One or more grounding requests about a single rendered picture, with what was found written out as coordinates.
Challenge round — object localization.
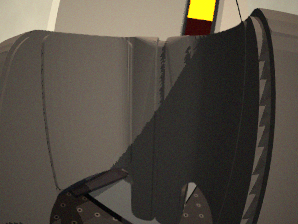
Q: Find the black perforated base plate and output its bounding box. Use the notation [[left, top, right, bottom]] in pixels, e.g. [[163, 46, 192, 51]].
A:
[[50, 187, 213, 224]]

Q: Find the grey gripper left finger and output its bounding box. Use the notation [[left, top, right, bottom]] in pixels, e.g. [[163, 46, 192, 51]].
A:
[[0, 30, 163, 224]]

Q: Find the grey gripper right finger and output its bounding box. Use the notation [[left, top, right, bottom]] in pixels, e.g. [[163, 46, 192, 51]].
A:
[[155, 8, 298, 224]]

